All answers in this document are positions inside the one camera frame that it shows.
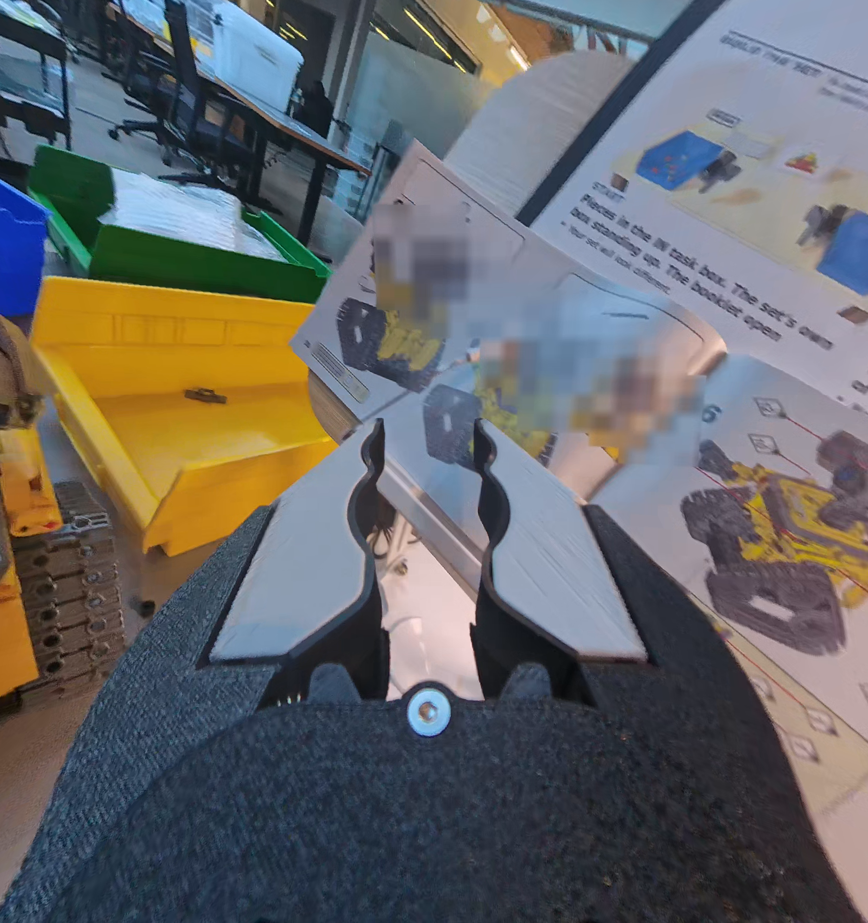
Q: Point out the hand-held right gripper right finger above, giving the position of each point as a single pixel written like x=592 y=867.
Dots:
x=557 y=577

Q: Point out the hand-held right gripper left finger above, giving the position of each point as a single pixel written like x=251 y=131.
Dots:
x=297 y=577

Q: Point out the yellow grey brick robot model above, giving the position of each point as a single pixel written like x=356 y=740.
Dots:
x=59 y=577

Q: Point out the instruction booklet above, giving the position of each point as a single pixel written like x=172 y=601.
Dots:
x=838 y=664

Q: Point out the grey desk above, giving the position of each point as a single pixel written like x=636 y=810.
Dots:
x=16 y=808

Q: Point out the white task instruction sheet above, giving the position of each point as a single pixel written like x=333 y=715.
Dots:
x=780 y=87

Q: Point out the yellow plastic bin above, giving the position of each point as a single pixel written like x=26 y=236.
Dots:
x=218 y=462

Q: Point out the white book stand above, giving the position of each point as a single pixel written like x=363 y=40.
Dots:
x=434 y=505

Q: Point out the small dark brick piece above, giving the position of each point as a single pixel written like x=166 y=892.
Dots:
x=203 y=395

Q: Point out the green plastic bin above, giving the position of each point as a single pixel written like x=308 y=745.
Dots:
x=174 y=267

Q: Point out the clear plastic bag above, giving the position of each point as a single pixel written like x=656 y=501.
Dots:
x=189 y=217

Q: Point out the blue plastic bin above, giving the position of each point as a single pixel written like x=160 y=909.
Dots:
x=1 y=245

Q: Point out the dark background table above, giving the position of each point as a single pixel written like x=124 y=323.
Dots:
x=283 y=133

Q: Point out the pale curved board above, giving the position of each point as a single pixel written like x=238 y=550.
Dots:
x=535 y=130

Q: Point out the black office chair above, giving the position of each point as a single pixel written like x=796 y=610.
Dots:
x=189 y=87

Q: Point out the white storage box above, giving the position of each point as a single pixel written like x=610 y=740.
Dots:
x=254 y=58

